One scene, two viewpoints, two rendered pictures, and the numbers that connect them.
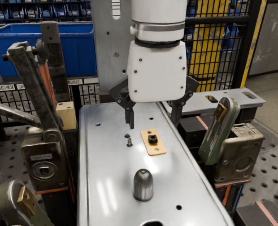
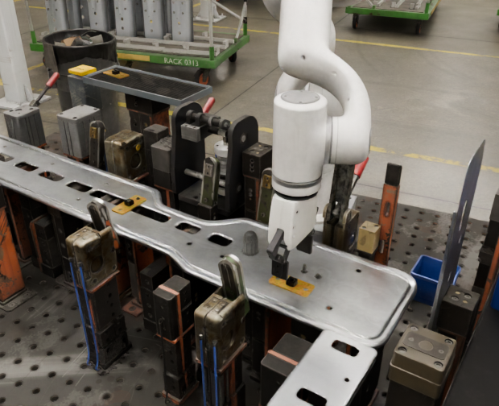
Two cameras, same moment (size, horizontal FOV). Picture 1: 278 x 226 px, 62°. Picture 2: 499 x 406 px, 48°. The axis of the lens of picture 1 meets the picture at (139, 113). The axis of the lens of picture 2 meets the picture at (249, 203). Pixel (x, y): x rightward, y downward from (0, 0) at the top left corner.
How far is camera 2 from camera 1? 119 cm
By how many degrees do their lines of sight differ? 105
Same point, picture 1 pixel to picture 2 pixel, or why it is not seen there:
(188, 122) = (300, 347)
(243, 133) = (213, 300)
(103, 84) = not seen: hidden behind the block
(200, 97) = (327, 388)
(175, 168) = (248, 275)
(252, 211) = (178, 285)
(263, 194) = not seen: outside the picture
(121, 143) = (311, 267)
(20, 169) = not seen: hidden behind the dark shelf
